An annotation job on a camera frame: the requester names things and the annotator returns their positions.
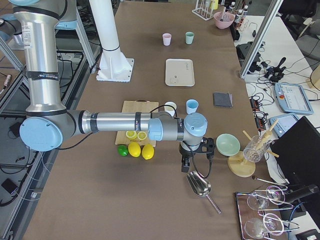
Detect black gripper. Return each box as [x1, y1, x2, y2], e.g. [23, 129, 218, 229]
[178, 142, 193, 173]

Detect cream plastic cup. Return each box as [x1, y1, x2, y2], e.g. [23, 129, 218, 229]
[164, 101, 177, 117]

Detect pink plastic cup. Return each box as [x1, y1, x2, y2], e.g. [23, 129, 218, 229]
[162, 33, 172, 46]

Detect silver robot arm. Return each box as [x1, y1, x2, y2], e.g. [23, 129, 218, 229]
[12, 0, 215, 173]

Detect cream rabbit tray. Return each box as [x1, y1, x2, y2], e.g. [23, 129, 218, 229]
[165, 58, 195, 87]

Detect black mirror tray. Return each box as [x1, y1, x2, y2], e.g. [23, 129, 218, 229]
[234, 191, 300, 240]

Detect metal ice scoop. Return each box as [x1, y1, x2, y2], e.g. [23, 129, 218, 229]
[186, 170, 222, 214]

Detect whole lemon outer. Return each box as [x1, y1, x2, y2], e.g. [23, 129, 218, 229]
[142, 144, 155, 160]

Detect green plastic bowl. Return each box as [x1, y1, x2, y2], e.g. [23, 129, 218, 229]
[216, 133, 241, 157]

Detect lemon half slice lower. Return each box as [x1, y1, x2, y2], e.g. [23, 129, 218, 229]
[137, 131, 148, 141]

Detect lemon half slice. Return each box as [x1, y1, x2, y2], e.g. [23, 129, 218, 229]
[137, 131, 148, 141]
[125, 130, 138, 140]

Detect whole lemon near lime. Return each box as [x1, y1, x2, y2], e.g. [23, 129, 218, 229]
[128, 142, 141, 158]

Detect wooden cup stand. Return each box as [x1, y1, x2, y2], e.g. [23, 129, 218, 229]
[227, 120, 279, 178]

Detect blue plastic cup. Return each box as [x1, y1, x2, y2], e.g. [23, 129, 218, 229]
[186, 99, 199, 115]

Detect lemon half slice upper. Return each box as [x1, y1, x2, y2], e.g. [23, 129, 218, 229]
[125, 130, 138, 140]

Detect green lime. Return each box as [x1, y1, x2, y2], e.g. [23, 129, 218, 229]
[117, 145, 129, 157]

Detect wooden cutting board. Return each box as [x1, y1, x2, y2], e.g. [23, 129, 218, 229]
[115, 100, 159, 147]

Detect grey folded cloth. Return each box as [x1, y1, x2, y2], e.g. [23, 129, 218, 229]
[213, 92, 233, 108]

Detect clear textured glass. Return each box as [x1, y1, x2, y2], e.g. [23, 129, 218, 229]
[243, 135, 271, 163]

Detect wine glass upper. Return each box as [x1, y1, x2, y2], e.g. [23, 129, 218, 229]
[247, 185, 294, 211]

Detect wine glass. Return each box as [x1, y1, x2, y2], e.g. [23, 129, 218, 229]
[247, 185, 294, 211]
[244, 213, 300, 240]

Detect wine glass lower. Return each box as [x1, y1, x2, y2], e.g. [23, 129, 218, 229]
[244, 213, 300, 240]

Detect blue teach pendant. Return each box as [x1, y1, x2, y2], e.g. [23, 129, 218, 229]
[274, 82, 314, 115]
[269, 113, 299, 138]

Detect black laptop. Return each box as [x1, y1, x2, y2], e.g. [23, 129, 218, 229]
[270, 116, 320, 186]

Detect green plastic cup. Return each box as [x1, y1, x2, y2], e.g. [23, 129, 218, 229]
[185, 31, 195, 45]

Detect metal tongs in bowl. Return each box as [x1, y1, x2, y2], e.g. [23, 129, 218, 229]
[220, 7, 226, 22]

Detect pink bowl with ice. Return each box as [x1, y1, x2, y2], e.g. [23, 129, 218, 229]
[213, 11, 235, 29]

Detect yellow cup on rack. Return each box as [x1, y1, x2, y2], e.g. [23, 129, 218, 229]
[210, 0, 219, 10]

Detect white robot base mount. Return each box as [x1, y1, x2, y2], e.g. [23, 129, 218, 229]
[89, 0, 134, 83]

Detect white wire rack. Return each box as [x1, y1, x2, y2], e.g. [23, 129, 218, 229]
[192, 0, 215, 21]

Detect aluminium frame post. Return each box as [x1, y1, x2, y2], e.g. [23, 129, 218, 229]
[239, 0, 283, 80]

